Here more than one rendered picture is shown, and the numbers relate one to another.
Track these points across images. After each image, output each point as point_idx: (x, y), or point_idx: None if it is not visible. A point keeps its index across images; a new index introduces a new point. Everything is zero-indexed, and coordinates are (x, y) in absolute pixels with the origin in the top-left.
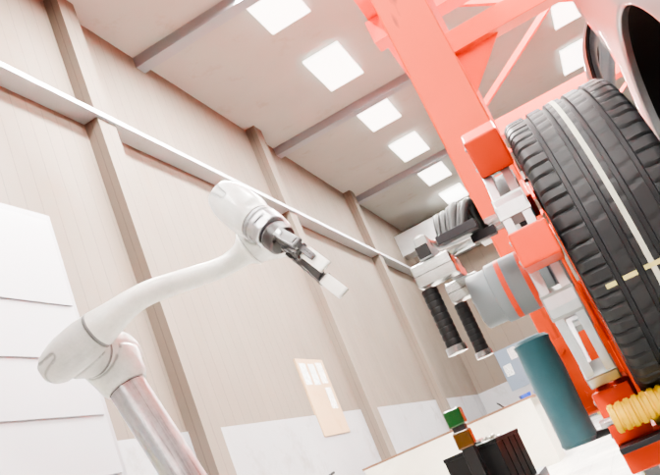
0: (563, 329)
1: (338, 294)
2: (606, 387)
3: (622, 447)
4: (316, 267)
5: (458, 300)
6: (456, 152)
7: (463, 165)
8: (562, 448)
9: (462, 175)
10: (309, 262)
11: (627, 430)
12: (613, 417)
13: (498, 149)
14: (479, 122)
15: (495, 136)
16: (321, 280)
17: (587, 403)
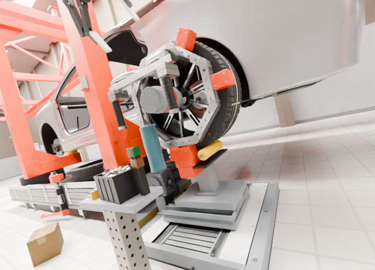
0: (212, 115)
1: (106, 49)
2: (181, 146)
3: (201, 165)
4: (133, 14)
5: (117, 99)
6: (86, 44)
7: (89, 52)
8: (155, 171)
9: (87, 55)
10: (127, 7)
11: (195, 160)
12: (207, 153)
13: (193, 42)
14: None
15: (195, 37)
16: (91, 32)
17: (121, 162)
